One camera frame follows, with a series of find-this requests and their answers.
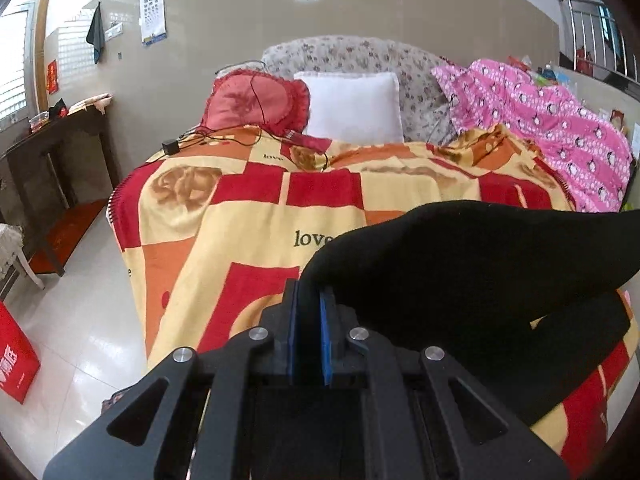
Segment black pants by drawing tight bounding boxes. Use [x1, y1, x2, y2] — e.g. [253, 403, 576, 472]
[297, 200, 639, 424]

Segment red yellow checked blanket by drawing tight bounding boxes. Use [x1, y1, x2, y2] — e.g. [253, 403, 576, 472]
[108, 126, 639, 476]

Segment red floor mat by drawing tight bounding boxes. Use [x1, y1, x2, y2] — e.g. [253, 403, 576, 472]
[47, 200, 107, 266]

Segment red ruffled cushion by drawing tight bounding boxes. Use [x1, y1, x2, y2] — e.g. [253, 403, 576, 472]
[200, 68, 310, 136]

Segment red shopping bag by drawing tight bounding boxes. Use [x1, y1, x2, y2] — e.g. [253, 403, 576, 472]
[0, 302, 40, 404]

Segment white pillow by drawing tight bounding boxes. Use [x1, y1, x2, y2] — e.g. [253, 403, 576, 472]
[294, 72, 404, 145]

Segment floral headboard cover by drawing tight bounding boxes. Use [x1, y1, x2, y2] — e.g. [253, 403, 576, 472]
[262, 35, 456, 145]

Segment dark wooden side table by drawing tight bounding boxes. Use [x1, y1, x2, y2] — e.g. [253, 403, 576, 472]
[1, 105, 120, 276]

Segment pink penguin quilt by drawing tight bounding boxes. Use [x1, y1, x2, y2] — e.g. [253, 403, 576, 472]
[432, 60, 632, 212]

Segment dark hanging cloth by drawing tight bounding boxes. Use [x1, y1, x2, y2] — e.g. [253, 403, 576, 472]
[86, 3, 105, 64]

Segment steel stair railing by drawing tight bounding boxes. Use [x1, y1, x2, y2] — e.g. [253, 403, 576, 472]
[559, 0, 639, 84]

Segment window with wooden frame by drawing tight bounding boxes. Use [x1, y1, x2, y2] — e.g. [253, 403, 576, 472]
[0, 4, 29, 127]

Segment eye chart wall poster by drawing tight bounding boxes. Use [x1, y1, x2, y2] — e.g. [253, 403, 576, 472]
[139, 0, 167, 47]

